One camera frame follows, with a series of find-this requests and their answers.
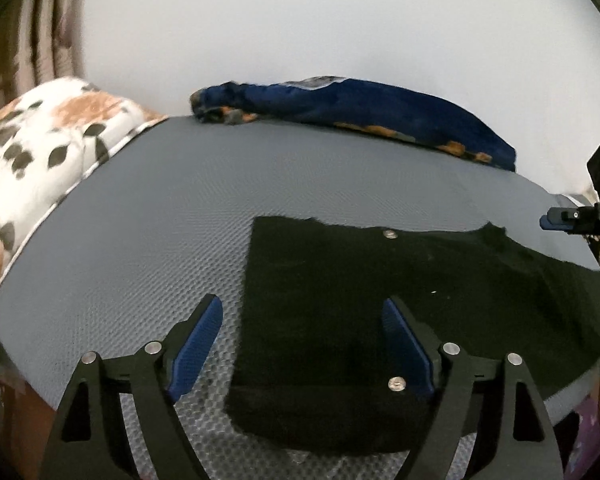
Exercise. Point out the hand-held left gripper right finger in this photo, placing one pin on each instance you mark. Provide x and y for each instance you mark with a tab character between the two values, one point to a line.
405	345

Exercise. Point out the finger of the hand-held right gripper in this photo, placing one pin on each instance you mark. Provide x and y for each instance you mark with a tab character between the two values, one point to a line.
570	219

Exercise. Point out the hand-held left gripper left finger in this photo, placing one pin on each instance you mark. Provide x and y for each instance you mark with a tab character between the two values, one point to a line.
200	340

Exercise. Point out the black pants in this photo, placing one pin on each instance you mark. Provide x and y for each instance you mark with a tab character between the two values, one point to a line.
330	285

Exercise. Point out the grey mesh mattress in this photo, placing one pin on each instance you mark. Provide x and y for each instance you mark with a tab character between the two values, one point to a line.
155	210

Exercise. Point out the purple patterned cloth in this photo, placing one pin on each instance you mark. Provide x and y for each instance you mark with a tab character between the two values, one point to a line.
587	440

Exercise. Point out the blue floral blanket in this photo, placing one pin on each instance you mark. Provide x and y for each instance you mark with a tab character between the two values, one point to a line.
380	110

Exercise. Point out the white floral pillow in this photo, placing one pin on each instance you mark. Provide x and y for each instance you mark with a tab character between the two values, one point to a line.
30	170

